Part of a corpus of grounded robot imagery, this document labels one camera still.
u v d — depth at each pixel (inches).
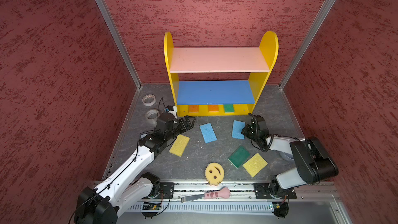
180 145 35.1
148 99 43.6
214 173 30.6
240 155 33.4
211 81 45.7
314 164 17.3
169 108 27.8
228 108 40.6
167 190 29.2
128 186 18.1
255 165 32.1
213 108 41.4
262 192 29.0
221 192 28.6
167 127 22.4
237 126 38.2
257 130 29.1
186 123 27.4
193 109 41.4
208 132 37.3
